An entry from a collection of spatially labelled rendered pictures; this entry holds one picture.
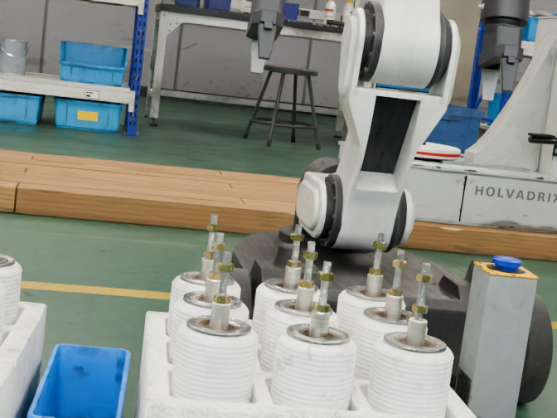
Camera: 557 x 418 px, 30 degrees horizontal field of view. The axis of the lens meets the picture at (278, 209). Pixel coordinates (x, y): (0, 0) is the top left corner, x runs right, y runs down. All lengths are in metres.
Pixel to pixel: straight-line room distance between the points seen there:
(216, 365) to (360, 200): 0.82
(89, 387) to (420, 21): 0.84
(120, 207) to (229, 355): 2.02
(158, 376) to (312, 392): 0.19
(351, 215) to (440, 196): 1.49
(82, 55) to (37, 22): 3.25
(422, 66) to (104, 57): 4.61
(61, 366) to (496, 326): 0.62
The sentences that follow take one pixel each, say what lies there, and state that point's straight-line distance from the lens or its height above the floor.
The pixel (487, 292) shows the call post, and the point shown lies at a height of 0.29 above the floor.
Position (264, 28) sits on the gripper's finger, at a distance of 1.80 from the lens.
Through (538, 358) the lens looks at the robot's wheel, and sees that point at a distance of 1.86.
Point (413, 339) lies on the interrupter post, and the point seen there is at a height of 0.26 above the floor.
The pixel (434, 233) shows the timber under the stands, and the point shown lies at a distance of 3.36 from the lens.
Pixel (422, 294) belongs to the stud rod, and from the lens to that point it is 1.24.
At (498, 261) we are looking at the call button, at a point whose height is 0.33.
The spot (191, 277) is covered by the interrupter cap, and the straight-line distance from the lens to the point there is 1.44.
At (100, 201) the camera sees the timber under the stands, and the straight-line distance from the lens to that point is 3.17.
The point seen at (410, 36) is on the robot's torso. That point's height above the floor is 0.62.
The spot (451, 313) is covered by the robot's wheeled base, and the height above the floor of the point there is 0.17.
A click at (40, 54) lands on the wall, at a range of 9.58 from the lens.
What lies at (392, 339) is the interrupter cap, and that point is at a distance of 1.25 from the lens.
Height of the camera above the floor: 0.58
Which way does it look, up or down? 9 degrees down
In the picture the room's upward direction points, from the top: 7 degrees clockwise
